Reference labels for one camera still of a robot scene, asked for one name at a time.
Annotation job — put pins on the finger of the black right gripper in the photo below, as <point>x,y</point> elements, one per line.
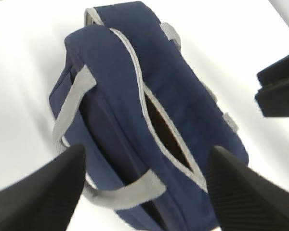
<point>275,72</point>
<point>273,100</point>

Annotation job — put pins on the navy blue lunch bag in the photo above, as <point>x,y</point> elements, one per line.
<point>146,121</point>

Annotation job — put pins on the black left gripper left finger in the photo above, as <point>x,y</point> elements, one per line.
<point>46,199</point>

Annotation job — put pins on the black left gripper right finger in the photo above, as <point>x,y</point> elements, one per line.
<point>242,199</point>

